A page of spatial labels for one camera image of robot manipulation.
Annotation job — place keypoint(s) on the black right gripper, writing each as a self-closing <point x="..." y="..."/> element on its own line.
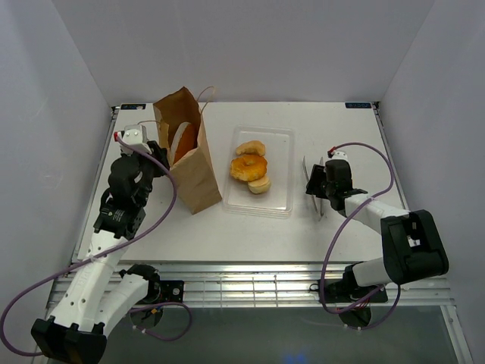
<point x="317" y="175"/>

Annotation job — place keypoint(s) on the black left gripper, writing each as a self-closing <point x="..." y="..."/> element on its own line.
<point x="160" y="152"/>

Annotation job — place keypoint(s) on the metal serving tongs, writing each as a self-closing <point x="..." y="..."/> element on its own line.
<point x="317" y="202"/>

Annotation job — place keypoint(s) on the orange bread wedge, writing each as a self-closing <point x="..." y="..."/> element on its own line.
<point x="184" y="141"/>

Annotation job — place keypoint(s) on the brown paper bag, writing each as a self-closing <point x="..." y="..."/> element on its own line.
<point x="193" y="173"/>

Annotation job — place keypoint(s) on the small tan bread roll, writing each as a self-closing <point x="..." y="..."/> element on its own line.
<point x="259" y="186"/>

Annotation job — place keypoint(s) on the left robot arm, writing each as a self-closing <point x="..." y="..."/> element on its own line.
<point x="78" y="328"/>

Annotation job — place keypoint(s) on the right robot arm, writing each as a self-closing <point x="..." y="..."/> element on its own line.
<point x="412" y="249"/>

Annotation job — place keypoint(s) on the curved croissant bread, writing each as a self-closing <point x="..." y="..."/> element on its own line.
<point x="253" y="147"/>

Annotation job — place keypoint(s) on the clear plastic tray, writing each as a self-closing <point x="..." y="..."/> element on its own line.
<point x="278" y="201"/>

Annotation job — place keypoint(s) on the blue label sticker left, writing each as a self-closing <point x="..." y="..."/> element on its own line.
<point x="133" y="106"/>

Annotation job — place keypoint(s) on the blue label sticker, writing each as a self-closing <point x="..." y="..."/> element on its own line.
<point x="133" y="106"/>
<point x="358" y="105"/>

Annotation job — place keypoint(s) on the blue label sticker right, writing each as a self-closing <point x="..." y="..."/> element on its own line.
<point x="358" y="105"/>

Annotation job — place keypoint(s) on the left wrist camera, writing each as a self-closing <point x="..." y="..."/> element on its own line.
<point x="132" y="139"/>

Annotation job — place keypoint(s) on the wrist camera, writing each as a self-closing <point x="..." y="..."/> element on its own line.
<point x="336" y="154"/>
<point x="132" y="139"/>

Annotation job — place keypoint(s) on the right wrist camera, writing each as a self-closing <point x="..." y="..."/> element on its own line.
<point x="336" y="154"/>

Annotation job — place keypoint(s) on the large orange ring bread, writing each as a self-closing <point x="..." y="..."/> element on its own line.
<point x="248" y="167"/>

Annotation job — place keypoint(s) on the aluminium frame rail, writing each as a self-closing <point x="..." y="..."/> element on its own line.
<point x="263" y="286"/>

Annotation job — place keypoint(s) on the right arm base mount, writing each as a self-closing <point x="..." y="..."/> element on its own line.
<point x="351" y="309"/>

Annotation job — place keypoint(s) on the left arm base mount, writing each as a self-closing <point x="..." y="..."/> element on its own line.
<point x="164" y="291"/>

